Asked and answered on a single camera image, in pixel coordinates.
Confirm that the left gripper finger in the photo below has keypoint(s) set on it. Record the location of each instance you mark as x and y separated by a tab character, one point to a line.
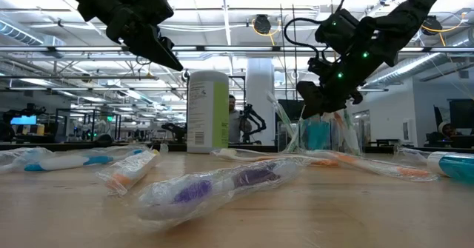
155	46

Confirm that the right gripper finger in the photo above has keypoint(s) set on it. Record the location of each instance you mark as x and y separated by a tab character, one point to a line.
318	100

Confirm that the blue toothpaste tube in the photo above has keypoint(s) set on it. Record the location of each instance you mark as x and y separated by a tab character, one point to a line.
455	168
312	137

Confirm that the clear plastic cup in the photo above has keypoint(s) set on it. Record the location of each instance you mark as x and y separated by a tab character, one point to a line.
296	144

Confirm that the white green wipes canister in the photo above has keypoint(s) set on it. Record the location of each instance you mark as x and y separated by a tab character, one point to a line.
207	111

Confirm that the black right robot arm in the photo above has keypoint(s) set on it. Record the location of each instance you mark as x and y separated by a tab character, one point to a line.
407	15

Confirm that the black background robot arm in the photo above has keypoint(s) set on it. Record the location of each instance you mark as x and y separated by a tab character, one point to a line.
176	129
252	116

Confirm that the black monitor screen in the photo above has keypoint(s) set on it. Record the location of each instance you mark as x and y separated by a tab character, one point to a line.
292	107
463	113

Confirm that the person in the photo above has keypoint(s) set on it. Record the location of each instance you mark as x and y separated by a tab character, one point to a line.
447	130
235	122

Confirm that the blue lit monitor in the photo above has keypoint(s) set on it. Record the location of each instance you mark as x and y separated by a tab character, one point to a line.
23	120

